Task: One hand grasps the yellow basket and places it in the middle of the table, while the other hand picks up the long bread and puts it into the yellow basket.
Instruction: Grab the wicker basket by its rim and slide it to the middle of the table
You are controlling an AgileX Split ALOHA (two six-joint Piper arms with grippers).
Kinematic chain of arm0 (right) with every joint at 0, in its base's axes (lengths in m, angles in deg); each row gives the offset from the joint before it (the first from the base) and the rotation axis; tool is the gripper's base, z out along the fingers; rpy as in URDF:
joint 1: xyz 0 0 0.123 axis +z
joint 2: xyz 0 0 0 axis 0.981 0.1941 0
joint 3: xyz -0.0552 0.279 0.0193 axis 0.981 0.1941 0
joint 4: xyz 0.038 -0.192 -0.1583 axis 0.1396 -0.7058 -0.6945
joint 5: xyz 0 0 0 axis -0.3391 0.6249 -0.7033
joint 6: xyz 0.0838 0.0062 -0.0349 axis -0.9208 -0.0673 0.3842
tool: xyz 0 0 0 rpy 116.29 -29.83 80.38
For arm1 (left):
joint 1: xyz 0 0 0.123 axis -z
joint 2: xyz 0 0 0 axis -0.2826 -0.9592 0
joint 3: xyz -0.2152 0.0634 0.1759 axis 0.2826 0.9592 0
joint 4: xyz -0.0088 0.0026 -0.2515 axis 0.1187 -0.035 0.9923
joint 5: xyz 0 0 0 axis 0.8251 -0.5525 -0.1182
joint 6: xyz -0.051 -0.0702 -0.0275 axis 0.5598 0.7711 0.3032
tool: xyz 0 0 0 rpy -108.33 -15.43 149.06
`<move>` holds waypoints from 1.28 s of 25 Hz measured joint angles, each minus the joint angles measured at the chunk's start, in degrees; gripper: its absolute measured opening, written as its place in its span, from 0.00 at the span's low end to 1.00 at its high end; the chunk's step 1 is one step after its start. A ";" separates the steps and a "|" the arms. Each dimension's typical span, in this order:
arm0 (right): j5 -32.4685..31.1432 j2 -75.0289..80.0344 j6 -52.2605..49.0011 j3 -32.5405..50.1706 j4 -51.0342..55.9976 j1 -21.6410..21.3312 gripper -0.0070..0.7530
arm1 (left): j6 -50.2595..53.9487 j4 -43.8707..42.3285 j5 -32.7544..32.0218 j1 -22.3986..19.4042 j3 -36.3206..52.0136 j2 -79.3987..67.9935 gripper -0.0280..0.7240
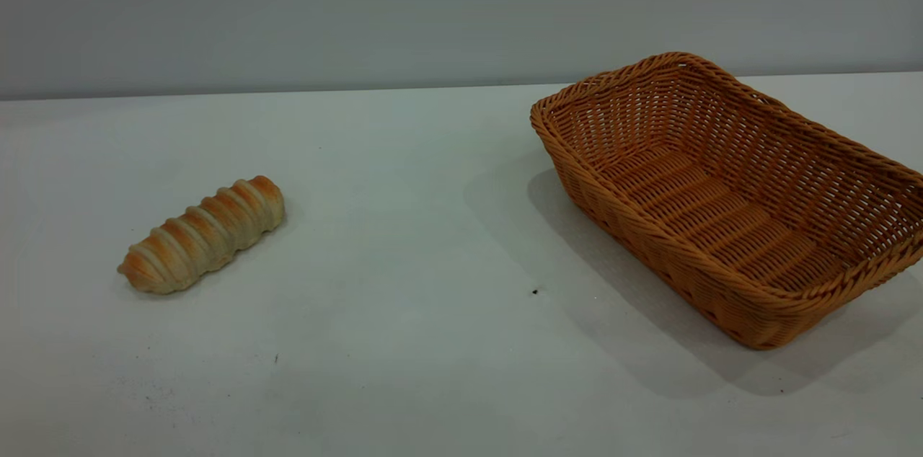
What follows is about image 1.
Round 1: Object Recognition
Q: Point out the ridged golden bread roll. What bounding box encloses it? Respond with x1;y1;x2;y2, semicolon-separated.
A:
117;175;286;295

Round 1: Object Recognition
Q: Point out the orange woven wicker basket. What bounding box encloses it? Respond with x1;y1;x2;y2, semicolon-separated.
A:
530;51;923;351

